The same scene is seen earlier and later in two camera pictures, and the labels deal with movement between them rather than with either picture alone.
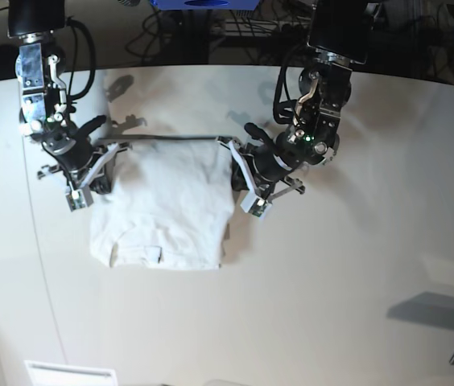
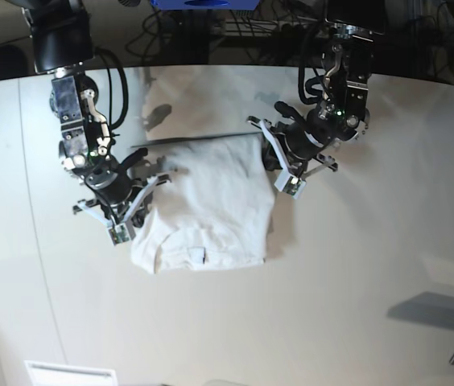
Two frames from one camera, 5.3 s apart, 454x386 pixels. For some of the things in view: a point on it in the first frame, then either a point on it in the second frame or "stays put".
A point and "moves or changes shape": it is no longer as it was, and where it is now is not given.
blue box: (204, 5) stays put
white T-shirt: (170, 206) moves or changes shape
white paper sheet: (43, 373) stays put
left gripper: (72, 149) -> (112, 181)
